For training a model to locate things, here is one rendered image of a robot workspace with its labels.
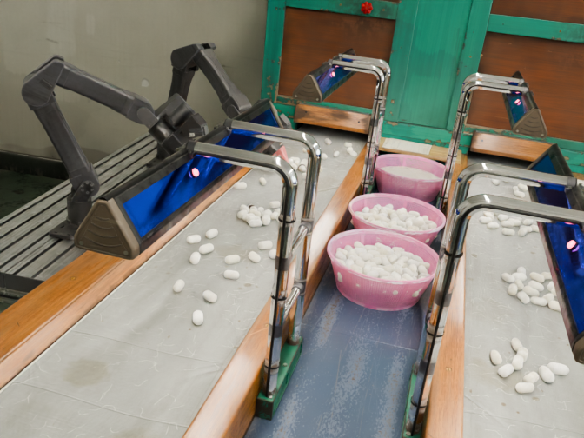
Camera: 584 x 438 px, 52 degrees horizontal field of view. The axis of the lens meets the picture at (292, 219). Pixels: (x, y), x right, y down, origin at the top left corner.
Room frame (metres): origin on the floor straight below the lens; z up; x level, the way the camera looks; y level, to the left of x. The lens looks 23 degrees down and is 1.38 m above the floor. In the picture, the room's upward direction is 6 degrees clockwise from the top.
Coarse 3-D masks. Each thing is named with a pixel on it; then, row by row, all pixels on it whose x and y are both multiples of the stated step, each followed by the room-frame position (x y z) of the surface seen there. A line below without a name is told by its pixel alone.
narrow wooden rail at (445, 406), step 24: (456, 168) 2.02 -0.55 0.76; (456, 288) 1.14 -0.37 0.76; (456, 312) 1.04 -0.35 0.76; (456, 336) 0.95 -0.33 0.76; (456, 360) 0.88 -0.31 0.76; (432, 384) 0.80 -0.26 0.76; (456, 384) 0.81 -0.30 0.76; (432, 408) 0.74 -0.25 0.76; (456, 408) 0.75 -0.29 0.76; (432, 432) 0.69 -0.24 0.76; (456, 432) 0.70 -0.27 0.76
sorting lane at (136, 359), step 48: (288, 144) 2.17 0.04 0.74; (336, 144) 2.24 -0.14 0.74; (240, 192) 1.63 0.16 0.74; (240, 240) 1.31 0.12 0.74; (144, 288) 1.05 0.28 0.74; (192, 288) 1.07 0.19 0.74; (240, 288) 1.09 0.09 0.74; (96, 336) 0.87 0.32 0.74; (144, 336) 0.88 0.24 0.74; (192, 336) 0.90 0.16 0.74; (240, 336) 0.91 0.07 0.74; (48, 384) 0.73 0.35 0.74; (96, 384) 0.75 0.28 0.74; (144, 384) 0.76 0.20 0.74; (192, 384) 0.77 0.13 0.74; (0, 432) 0.63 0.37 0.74; (48, 432) 0.64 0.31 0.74; (96, 432) 0.65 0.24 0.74; (144, 432) 0.66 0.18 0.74
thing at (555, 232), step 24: (528, 168) 1.09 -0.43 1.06; (552, 168) 0.99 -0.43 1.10; (528, 192) 1.00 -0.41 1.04; (552, 192) 0.90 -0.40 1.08; (576, 192) 0.83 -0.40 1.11; (552, 240) 0.75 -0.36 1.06; (576, 240) 0.70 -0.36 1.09; (552, 264) 0.69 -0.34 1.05; (576, 264) 0.65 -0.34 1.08; (576, 288) 0.60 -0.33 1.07; (576, 312) 0.56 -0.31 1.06; (576, 336) 0.52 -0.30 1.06; (576, 360) 0.50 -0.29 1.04
